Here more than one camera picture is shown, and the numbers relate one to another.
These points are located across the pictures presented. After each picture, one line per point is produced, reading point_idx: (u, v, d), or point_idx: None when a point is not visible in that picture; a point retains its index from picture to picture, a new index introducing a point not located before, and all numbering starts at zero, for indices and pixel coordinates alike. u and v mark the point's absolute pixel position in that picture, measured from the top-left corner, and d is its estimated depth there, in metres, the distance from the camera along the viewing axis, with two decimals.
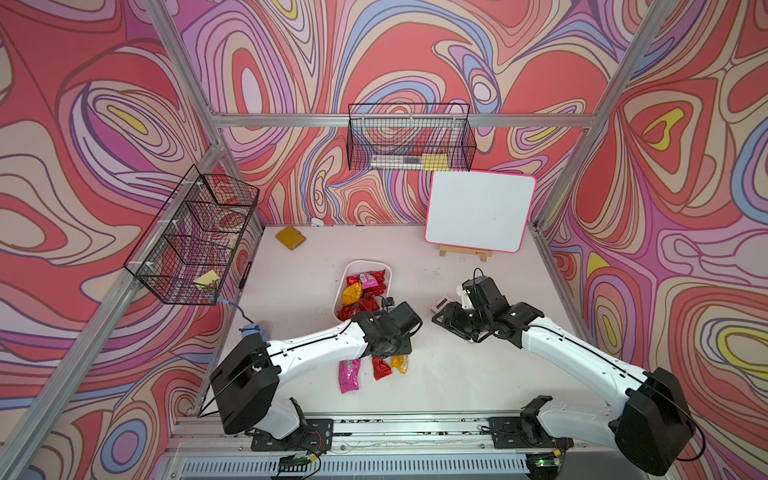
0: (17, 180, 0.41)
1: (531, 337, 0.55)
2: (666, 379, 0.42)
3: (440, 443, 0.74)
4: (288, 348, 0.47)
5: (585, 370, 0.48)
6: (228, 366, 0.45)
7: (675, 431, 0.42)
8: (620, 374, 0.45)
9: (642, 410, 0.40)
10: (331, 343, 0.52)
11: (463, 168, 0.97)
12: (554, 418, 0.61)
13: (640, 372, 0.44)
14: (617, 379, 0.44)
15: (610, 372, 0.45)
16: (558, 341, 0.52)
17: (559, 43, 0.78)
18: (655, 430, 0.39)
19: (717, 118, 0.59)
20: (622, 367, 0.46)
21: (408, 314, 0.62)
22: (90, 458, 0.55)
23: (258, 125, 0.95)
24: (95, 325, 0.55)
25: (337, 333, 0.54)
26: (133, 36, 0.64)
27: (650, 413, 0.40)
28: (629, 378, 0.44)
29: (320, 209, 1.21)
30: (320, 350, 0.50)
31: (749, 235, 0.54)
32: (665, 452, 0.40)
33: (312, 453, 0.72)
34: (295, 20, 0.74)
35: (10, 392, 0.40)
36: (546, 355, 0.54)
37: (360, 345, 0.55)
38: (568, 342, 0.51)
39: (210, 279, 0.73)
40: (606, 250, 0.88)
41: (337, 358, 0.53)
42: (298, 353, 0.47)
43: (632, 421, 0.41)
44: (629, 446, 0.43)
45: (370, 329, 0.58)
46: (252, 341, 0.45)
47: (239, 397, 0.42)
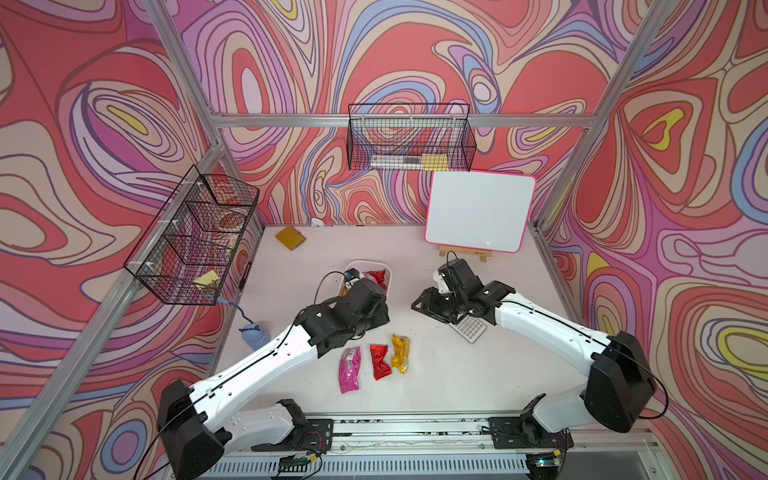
0: (17, 180, 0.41)
1: (504, 312, 0.56)
2: (628, 342, 0.44)
3: (440, 443, 0.74)
4: (215, 387, 0.42)
5: (552, 339, 0.50)
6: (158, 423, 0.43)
7: (639, 390, 0.45)
8: (586, 340, 0.47)
9: (607, 372, 0.42)
10: (269, 361, 0.46)
11: (463, 168, 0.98)
12: (546, 412, 0.61)
13: (604, 337, 0.46)
14: (583, 346, 0.46)
15: (576, 339, 0.47)
16: (528, 313, 0.54)
17: (559, 44, 0.78)
18: (619, 390, 0.41)
19: (717, 118, 0.59)
20: (587, 333, 0.48)
21: (364, 295, 0.55)
22: (90, 458, 0.55)
23: (258, 125, 0.95)
24: (95, 325, 0.55)
25: (275, 348, 0.47)
26: (133, 37, 0.64)
27: (614, 374, 0.41)
28: (595, 343, 0.46)
29: (320, 209, 1.21)
30: (253, 374, 0.44)
31: (749, 236, 0.54)
32: (629, 410, 0.42)
33: (312, 453, 0.72)
34: (295, 20, 0.74)
35: (10, 392, 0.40)
36: (520, 330, 0.55)
37: (307, 349, 0.48)
38: (538, 313, 0.53)
39: (210, 279, 0.73)
40: (606, 250, 0.88)
41: (283, 373, 0.48)
42: (229, 387, 0.42)
43: (599, 384, 0.43)
44: (597, 410, 0.46)
45: (321, 325, 0.51)
46: (172, 390, 0.41)
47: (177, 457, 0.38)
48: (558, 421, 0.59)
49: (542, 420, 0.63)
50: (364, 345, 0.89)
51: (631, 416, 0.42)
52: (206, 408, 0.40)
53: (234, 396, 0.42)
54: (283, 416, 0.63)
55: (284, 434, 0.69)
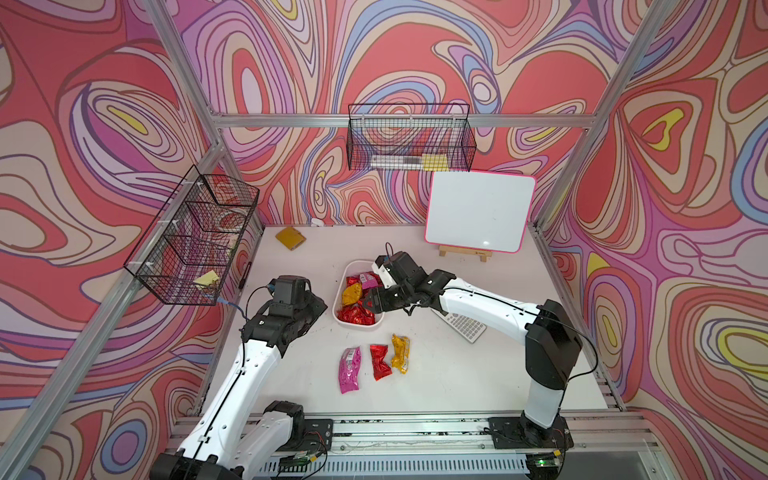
0: (17, 180, 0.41)
1: (447, 300, 0.59)
2: (554, 308, 0.49)
3: (441, 443, 0.74)
4: (205, 431, 0.41)
5: (490, 316, 0.53)
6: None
7: (569, 350, 0.50)
8: (519, 313, 0.51)
9: (539, 340, 0.46)
10: (242, 382, 0.46)
11: (463, 168, 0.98)
12: (537, 411, 0.62)
13: (534, 306, 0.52)
14: (518, 318, 0.50)
15: (511, 313, 0.51)
16: (470, 296, 0.57)
17: (559, 44, 0.78)
18: (550, 354, 0.46)
19: (717, 118, 0.59)
20: (520, 306, 0.52)
21: (290, 286, 0.58)
22: (90, 458, 0.55)
23: (258, 125, 0.95)
24: (94, 326, 0.55)
25: (240, 369, 0.48)
26: (133, 37, 0.64)
27: (545, 342, 0.46)
28: (527, 314, 0.50)
29: (320, 209, 1.21)
30: (236, 398, 0.45)
31: (749, 236, 0.54)
32: (561, 369, 0.47)
33: (313, 453, 0.72)
34: (295, 20, 0.74)
35: (9, 392, 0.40)
36: (463, 313, 0.58)
37: (269, 352, 0.50)
38: (479, 294, 0.57)
39: (210, 279, 0.73)
40: (606, 251, 0.88)
41: (260, 384, 0.49)
42: (219, 423, 0.42)
43: (533, 350, 0.47)
44: (537, 375, 0.50)
45: (269, 329, 0.53)
46: (160, 463, 0.38)
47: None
48: (548, 413, 0.59)
49: (537, 418, 0.63)
50: (364, 345, 0.89)
51: (563, 372, 0.48)
52: (212, 451, 0.39)
53: (231, 427, 0.42)
54: (277, 418, 0.63)
55: (287, 435, 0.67)
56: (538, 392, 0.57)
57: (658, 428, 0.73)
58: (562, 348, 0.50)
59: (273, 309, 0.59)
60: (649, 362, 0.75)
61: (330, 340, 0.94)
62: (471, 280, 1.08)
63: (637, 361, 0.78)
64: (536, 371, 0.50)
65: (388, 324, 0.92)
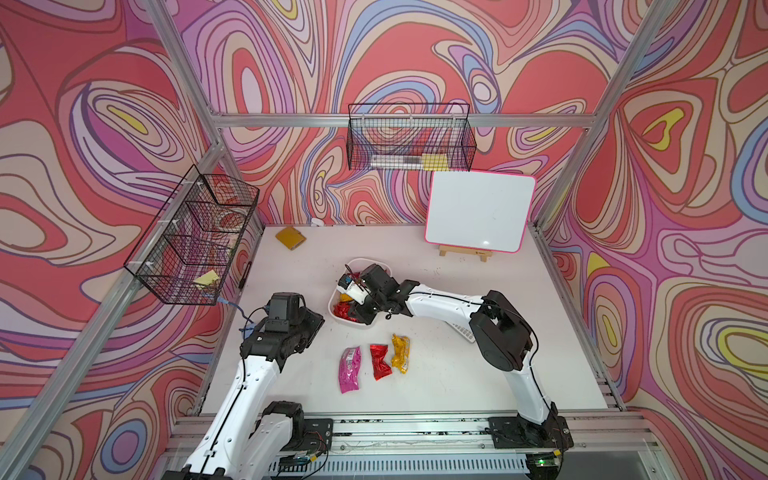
0: (17, 180, 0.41)
1: (413, 303, 0.66)
2: (498, 298, 0.56)
3: (440, 443, 0.74)
4: (211, 443, 0.42)
5: (446, 311, 0.60)
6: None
7: (514, 334, 0.55)
8: (466, 305, 0.58)
9: (481, 325, 0.52)
10: (245, 395, 0.48)
11: (463, 168, 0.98)
12: (524, 406, 0.63)
13: (477, 297, 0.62)
14: (465, 309, 0.57)
15: (460, 306, 0.59)
16: (428, 297, 0.65)
17: (559, 43, 0.78)
18: (494, 336, 0.53)
19: (716, 118, 0.60)
20: (467, 299, 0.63)
21: (285, 302, 0.61)
22: (90, 458, 0.55)
23: (258, 125, 0.95)
24: (94, 326, 0.55)
25: (242, 384, 0.49)
26: (133, 36, 0.64)
27: (486, 325, 0.53)
28: (472, 304, 0.58)
29: (320, 209, 1.21)
30: (239, 412, 0.46)
31: (749, 235, 0.54)
32: (509, 350, 0.54)
33: (313, 453, 0.72)
34: (295, 19, 0.74)
35: (9, 392, 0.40)
36: (428, 313, 0.65)
37: (269, 366, 0.52)
38: (435, 295, 0.65)
39: (210, 279, 0.73)
40: (606, 250, 0.88)
41: (262, 398, 0.51)
42: (226, 434, 0.43)
43: (482, 336, 0.53)
44: (492, 359, 0.55)
45: (266, 347, 0.55)
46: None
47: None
48: (532, 405, 0.61)
49: (527, 414, 0.64)
50: (364, 345, 0.89)
51: (513, 354, 0.53)
52: (219, 464, 0.40)
53: (236, 439, 0.43)
54: (276, 420, 0.63)
55: (287, 435, 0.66)
56: (516, 384, 0.60)
57: (658, 428, 0.73)
58: (506, 334, 0.56)
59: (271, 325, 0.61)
60: (649, 362, 0.75)
61: (330, 339, 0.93)
62: (472, 279, 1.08)
63: (637, 361, 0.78)
64: (491, 355, 0.55)
65: (388, 324, 0.92)
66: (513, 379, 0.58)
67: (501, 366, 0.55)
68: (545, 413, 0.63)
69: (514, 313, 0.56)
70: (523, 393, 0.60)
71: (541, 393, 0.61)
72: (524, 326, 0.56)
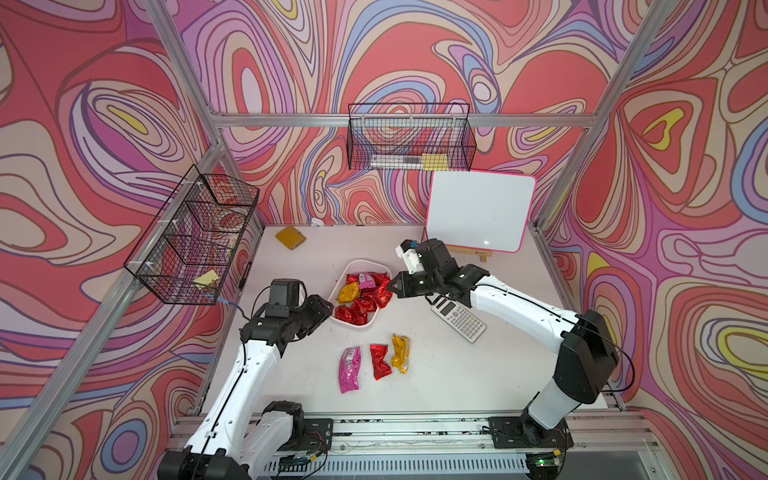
0: (17, 179, 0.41)
1: (480, 297, 0.57)
2: (594, 318, 0.47)
3: (440, 443, 0.74)
4: (212, 427, 0.42)
5: (522, 318, 0.51)
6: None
7: (605, 365, 0.47)
8: (556, 319, 0.49)
9: (575, 349, 0.44)
10: (245, 379, 0.47)
11: (463, 168, 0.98)
12: (543, 414, 0.62)
13: (572, 315, 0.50)
14: (554, 325, 0.48)
15: (547, 319, 0.49)
16: (503, 295, 0.55)
17: (559, 43, 0.78)
18: (586, 366, 0.44)
19: (717, 117, 0.59)
20: (558, 312, 0.50)
21: (286, 289, 0.61)
22: (90, 458, 0.55)
23: (258, 125, 0.95)
24: (95, 326, 0.55)
25: (241, 368, 0.49)
26: (133, 36, 0.64)
27: (582, 351, 0.43)
28: (564, 322, 0.48)
29: (320, 209, 1.21)
30: (240, 394, 0.46)
31: (749, 236, 0.54)
32: (596, 383, 0.45)
33: (313, 452, 0.72)
34: (295, 19, 0.74)
35: (9, 392, 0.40)
36: (493, 312, 0.57)
37: (269, 351, 0.52)
38: (512, 295, 0.55)
39: (210, 279, 0.73)
40: (606, 250, 0.88)
41: (262, 382, 0.50)
42: (228, 416, 0.43)
43: (570, 361, 0.45)
44: (565, 384, 0.48)
45: (266, 332, 0.54)
46: (168, 461, 0.38)
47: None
48: (554, 416, 0.59)
49: (538, 416, 0.63)
50: (364, 345, 0.89)
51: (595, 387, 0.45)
52: (220, 445, 0.40)
53: (237, 422, 0.43)
54: (277, 416, 0.64)
55: (290, 425, 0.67)
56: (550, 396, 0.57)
57: (658, 428, 0.73)
58: (596, 360, 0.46)
59: (272, 311, 0.61)
60: (649, 362, 0.75)
61: (329, 340, 0.90)
62: None
63: (637, 361, 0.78)
64: (566, 381, 0.48)
65: (388, 324, 0.92)
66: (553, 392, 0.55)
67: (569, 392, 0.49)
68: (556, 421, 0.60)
69: (609, 342, 0.47)
70: (557, 405, 0.56)
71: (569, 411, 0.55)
72: (612, 358, 0.47)
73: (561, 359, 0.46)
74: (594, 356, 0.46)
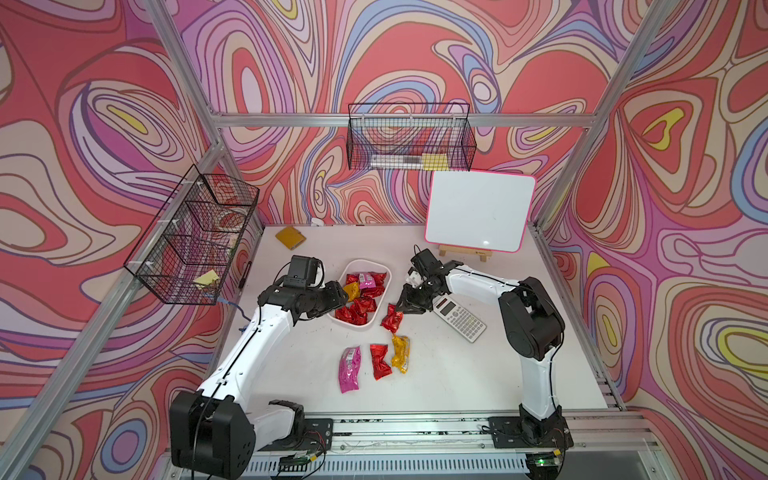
0: (17, 180, 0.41)
1: (450, 279, 0.70)
2: (534, 283, 0.56)
3: (441, 443, 0.74)
4: (223, 376, 0.44)
5: (481, 292, 0.63)
6: (177, 443, 0.40)
7: (547, 324, 0.55)
8: (502, 284, 0.60)
9: (508, 303, 0.54)
10: (258, 338, 0.49)
11: (463, 168, 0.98)
12: (533, 403, 0.64)
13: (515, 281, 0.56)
14: (499, 288, 0.59)
15: (495, 284, 0.61)
16: (467, 276, 0.68)
17: (558, 43, 0.78)
18: (521, 318, 0.53)
19: (716, 117, 0.60)
20: (503, 279, 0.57)
21: (304, 264, 0.63)
22: (90, 458, 0.55)
23: (258, 125, 0.95)
24: (94, 326, 0.55)
25: (256, 327, 0.51)
26: (133, 36, 0.64)
27: (512, 303, 0.54)
28: (507, 285, 0.59)
29: (320, 209, 1.21)
30: (252, 350, 0.47)
31: (749, 236, 0.54)
32: (536, 338, 0.53)
33: (313, 452, 0.72)
34: (294, 19, 0.74)
35: (10, 392, 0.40)
36: (461, 291, 0.69)
37: (284, 315, 0.53)
38: (474, 273, 0.68)
39: (210, 279, 0.73)
40: (606, 250, 0.88)
41: (274, 345, 0.52)
42: (239, 368, 0.45)
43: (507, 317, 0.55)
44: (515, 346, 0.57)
45: (281, 299, 0.56)
46: (180, 401, 0.40)
47: (224, 447, 0.39)
48: (542, 403, 0.62)
49: (529, 406, 0.65)
50: (364, 345, 0.89)
51: (538, 343, 0.53)
52: (229, 392, 0.42)
53: (247, 374, 0.45)
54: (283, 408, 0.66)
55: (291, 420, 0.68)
56: (528, 374, 0.61)
57: (659, 428, 0.73)
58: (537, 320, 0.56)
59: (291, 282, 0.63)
60: (649, 362, 0.75)
61: (329, 339, 0.90)
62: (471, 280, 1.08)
63: (637, 361, 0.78)
64: (514, 340, 0.56)
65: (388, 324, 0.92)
66: (528, 368, 0.60)
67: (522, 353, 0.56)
68: (549, 410, 0.63)
69: (549, 303, 0.56)
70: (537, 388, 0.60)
71: (551, 393, 0.61)
72: (556, 318, 0.56)
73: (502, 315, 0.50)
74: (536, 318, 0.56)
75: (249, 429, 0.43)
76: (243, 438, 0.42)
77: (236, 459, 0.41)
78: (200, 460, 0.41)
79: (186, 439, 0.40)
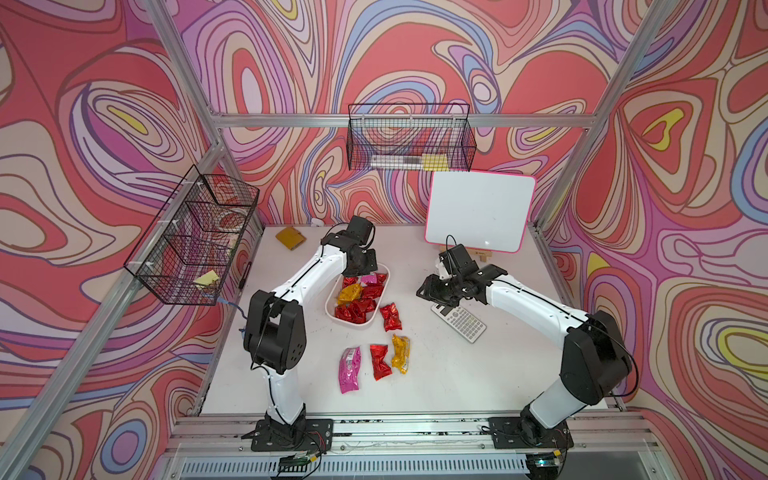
0: (17, 180, 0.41)
1: (494, 292, 0.60)
2: (605, 319, 0.47)
3: (440, 443, 0.74)
4: (292, 285, 0.54)
5: (534, 315, 0.53)
6: (251, 329, 0.51)
7: (614, 367, 0.47)
8: (564, 316, 0.50)
9: (580, 345, 0.44)
10: (320, 265, 0.59)
11: (463, 168, 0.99)
12: (543, 411, 0.62)
13: (582, 314, 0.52)
14: (561, 321, 0.49)
15: (556, 314, 0.50)
16: (515, 292, 0.57)
17: (559, 43, 0.78)
18: (590, 362, 0.44)
19: (716, 118, 0.60)
20: (567, 310, 0.51)
21: (362, 225, 0.73)
22: (90, 459, 0.55)
23: (258, 125, 0.95)
24: (95, 326, 0.55)
25: (319, 259, 0.61)
26: (133, 36, 0.64)
27: (586, 346, 0.44)
28: (572, 319, 0.49)
29: (320, 209, 1.21)
30: (315, 272, 0.57)
31: (749, 235, 0.54)
32: (599, 383, 0.45)
33: (313, 452, 0.72)
34: (295, 20, 0.74)
35: (9, 393, 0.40)
36: (507, 308, 0.59)
37: (341, 254, 0.63)
38: (525, 292, 0.57)
39: (210, 279, 0.73)
40: (606, 250, 0.88)
41: (329, 276, 0.61)
42: (303, 284, 0.54)
43: (574, 356, 0.45)
44: (571, 383, 0.48)
45: (340, 242, 0.66)
46: (258, 295, 0.51)
47: (285, 336, 0.49)
48: (554, 414, 0.60)
49: (540, 415, 0.63)
50: (364, 345, 0.89)
51: (600, 387, 0.45)
52: (295, 295, 0.52)
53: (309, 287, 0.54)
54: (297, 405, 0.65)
55: (293, 414, 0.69)
56: (555, 396, 0.57)
57: (658, 428, 0.73)
58: (604, 362, 0.47)
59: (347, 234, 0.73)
60: (649, 362, 0.75)
61: (330, 340, 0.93)
62: None
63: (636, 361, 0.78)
64: (572, 378, 0.48)
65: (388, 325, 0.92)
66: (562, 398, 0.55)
67: (576, 393, 0.48)
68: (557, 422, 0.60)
69: (620, 346, 0.47)
70: (558, 404, 0.57)
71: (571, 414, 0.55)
72: (623, 364, 0.47)
73: (566, 354, 0.47)
74: (602, 358, 0.48)
75: (303, 334, 0.53)
76: (298, 340, 0.52)
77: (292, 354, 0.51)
78: (263, 349, 0.51)
79: (258, 327, 0.50)
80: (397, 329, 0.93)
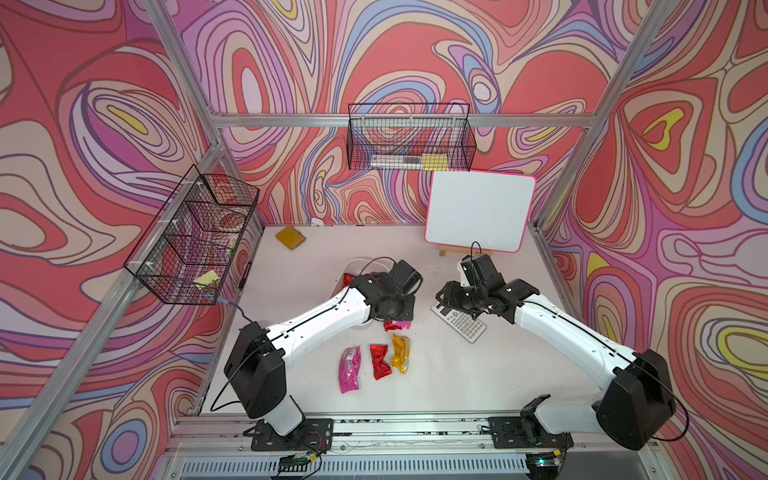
0: (17, 179, 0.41)
1: (525, 313, 0.54)
2: (654, 360, 0.43)
3: (440, 443, 0.74)
4: (288, 330, 0.47)
5: (571, 347, 0.49)
6: (232, 359, 0.46)
7: (659, 411, 0.43)
8: (608, 353, 0.45)
9: (628, 389, 0.40)
10: (333, 314, 0.51)
11: (463, 168, 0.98)
12: (549, 415, 0.61)
13: (628, 352, 0.45)
14: (606, 359, 0.44)
15: (599, 351, 0.46)
16: (551, 318, 0.52)
17: (558, 44, 0.78)
18: (638, 408, 0.40)
19: (716, 118, 0.60)
20: (611, 346, 0.46)
21: (407, 272, 0.62)
22: (90, 458, 0.55)
23: (258, 125, 0.95)
24: (95, 326, 0.55)
25: (335, 304, 0.53)
26: (133, 36, 0.64)
27: (636, 392, 0.40)
28: (618, 357, 0.44)
29: (320, 209, 1.21)
30: (321, 322, 0.49)
31: (749, 236, 0.54)
32: (644, 430, 0.41)
33: (313, 452, 0.72)
34: (295, 19, 0.74)
35: (9, 392, 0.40)
36: (535, 332, 0.55)
37: (363, 307, 0.54)
38: (561, 319, 0.52)
39: (210, 279, 0.73)
40: (606, 250, 0.88)
41: (341, 327, 0.53)
42: (300, 332, 0.47)
43: (618, 399, 0.41)
44: (610, 424, 0.45)
45: (369, 292, 0.56)
46: (248, 330, 0.45)
47: (257, 386, 0.42)
48: (557, 417, 0.59)
49: (544, 420, 0.63)
50: (364, 345, 0.89)
51: (644, 433, 0.41)
52: (283, 345, 0.45)
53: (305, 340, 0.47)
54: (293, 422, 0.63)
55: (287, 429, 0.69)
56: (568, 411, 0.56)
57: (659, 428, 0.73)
58: (649, 404, 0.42)
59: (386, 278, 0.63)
60: None
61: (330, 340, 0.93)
62: None
63: None
64: (611, 420, 0.44)
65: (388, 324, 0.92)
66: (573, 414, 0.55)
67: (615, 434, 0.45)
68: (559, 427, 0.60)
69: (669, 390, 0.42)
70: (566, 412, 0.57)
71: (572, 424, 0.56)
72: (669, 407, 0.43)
73: (608, 396, 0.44)
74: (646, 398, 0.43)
75: (281, 386, 0.46)
76: (273, 391, 0.45)
77: (262, 402, 0.44)
78: (237, 384, 0.46)
79: (239, 359, 0.45)
80: (397, 329, 0.93)
